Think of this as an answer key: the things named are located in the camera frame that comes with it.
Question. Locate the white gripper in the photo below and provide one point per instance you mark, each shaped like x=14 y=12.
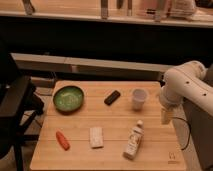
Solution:
x=169 y=106

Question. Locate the white sponge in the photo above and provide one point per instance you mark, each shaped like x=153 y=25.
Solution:
x=96 y=137

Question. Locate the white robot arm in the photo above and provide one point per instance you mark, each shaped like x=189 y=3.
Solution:
x=185 y=81

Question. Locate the white ceramic cup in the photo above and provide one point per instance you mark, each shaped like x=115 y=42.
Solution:
x=139 y=96

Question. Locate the white lotion bottle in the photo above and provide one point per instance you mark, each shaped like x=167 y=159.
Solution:
x=134 y=140

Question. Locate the black rectangular bar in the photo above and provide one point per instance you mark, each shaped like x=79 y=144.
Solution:
x=112 y=97

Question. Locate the green bowl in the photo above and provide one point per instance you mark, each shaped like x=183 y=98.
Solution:
x=68 y=98

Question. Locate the orange carrot toy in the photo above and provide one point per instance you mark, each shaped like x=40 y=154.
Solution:
x=62 y=140

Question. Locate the black chair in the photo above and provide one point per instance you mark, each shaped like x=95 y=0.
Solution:
x=19 y=105

